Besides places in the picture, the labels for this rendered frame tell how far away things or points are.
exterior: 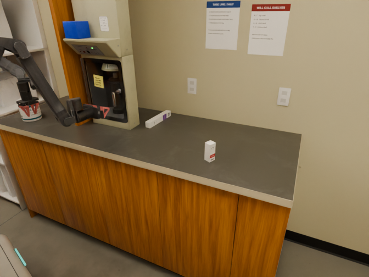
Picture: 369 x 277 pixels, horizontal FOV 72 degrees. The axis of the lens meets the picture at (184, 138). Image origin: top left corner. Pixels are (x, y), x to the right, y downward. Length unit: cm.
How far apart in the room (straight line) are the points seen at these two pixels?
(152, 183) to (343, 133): 118
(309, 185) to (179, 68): 123
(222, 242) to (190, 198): 30
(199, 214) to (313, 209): 98
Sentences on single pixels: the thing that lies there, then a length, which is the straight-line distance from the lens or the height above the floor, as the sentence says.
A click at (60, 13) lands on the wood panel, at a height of 164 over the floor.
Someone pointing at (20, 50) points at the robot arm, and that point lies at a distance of 134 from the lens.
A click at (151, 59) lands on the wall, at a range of 201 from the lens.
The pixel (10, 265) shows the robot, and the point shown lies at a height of 28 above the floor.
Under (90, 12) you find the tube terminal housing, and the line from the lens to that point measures 171.
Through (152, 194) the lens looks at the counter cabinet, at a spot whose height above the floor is 71.
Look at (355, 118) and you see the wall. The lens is 180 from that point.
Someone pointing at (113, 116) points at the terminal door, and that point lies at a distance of 177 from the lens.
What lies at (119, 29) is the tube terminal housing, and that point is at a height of 156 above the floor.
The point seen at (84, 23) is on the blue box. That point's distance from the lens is 169.
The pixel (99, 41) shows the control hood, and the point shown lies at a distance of 154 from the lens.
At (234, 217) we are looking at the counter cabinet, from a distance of 136.
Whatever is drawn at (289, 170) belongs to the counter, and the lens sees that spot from 138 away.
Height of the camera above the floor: 165
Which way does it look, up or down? 27 degrees down
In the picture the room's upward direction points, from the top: 1 degrees counter-clockwise
